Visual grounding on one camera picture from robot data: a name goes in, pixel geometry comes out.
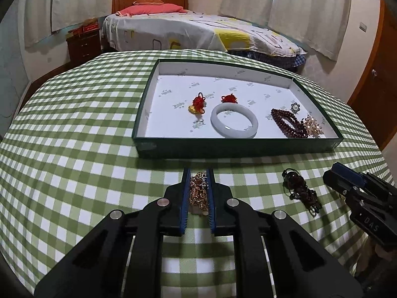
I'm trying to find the patterned bed sheet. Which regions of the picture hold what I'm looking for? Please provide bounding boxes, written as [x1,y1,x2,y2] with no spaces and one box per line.
[102,10,307,57]

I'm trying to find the dark green shallow box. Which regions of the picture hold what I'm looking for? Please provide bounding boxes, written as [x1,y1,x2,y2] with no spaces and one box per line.
[132,58,344,159]

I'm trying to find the red knot gold charm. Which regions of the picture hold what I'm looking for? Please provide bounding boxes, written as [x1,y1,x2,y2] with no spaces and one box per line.
[189,92,207,123]

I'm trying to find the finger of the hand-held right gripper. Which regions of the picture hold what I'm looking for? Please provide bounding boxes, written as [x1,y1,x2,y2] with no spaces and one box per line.
[323,169,356,199]
[330,162,373,187]

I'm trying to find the red box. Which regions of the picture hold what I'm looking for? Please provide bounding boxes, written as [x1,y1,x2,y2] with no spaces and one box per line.
[68,25,100,36]

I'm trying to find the pink pillow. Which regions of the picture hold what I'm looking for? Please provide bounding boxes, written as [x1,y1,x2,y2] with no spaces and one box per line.
[115,3,188,17]

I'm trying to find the brown wooden door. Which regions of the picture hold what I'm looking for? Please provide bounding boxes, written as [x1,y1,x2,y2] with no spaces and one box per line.
[347,0,397,151]

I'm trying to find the blue plaid bed skirt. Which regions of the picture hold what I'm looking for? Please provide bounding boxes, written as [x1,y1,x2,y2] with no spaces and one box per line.
[228,50,307,72]

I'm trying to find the dark red bead bracelet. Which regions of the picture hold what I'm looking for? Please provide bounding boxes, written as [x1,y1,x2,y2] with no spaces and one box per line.
[270,108,309,139]

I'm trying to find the black beaded bracelet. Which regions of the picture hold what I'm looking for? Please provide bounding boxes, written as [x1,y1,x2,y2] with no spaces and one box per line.
[282,168,323,215]

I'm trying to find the gold chain necklace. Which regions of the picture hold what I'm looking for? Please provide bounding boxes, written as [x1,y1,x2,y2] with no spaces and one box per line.
[189,171,210,215]

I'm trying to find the green checked tablecloth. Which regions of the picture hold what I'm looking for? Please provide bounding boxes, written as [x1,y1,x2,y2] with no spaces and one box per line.
[0,50,391,298]

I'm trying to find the white jade bangle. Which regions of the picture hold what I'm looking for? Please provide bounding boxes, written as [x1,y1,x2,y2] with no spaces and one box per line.
[211,103,259,139]

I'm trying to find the gold pearl brooch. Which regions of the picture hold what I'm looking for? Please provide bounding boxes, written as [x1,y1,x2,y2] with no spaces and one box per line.
[302,115,325,136]

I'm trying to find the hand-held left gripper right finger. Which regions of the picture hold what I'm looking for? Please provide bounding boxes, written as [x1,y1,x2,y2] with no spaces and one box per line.
[207,168,363,298]

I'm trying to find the frosted glass wardrobe door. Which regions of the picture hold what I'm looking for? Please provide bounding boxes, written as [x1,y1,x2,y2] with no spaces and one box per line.
[0,3,32,137]

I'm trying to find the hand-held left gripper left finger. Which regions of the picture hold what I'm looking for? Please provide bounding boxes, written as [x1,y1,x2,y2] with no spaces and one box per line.
[34,168,191,298]

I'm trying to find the dark wooden nightstand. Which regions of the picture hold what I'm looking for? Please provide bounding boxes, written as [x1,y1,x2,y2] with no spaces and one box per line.
[66,28,102,67]

